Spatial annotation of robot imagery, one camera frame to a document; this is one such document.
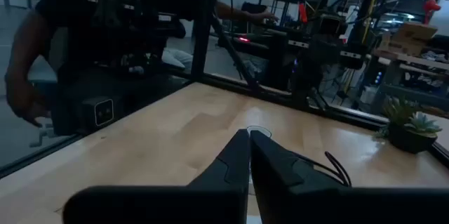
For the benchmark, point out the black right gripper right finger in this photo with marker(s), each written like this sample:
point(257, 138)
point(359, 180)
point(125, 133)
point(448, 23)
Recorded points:
point(298, 199)

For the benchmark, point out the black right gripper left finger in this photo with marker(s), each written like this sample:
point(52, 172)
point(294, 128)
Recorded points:
point(217, 199)

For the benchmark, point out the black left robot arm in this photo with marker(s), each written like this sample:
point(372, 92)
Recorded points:
point(315, 55)

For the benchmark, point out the potted succulent plant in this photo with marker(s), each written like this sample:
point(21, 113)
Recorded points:
point(410, 139)

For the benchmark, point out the wooden shelf rack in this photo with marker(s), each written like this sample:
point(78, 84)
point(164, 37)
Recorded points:
point(421, 62)

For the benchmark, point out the cardboard box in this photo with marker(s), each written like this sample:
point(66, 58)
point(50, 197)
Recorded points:
point(410, 38)

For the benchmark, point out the red fire extinguisher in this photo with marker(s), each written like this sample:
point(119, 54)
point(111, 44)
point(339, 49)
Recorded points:
point(430, 6)

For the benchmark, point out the person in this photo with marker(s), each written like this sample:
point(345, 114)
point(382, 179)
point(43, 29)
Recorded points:
point(26, 62)

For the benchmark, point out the small black camera box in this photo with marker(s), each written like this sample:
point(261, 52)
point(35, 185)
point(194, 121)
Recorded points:
point(104, 112)

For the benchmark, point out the black aluminium table frame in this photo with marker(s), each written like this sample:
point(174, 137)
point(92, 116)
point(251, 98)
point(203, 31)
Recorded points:
point(207, 24)

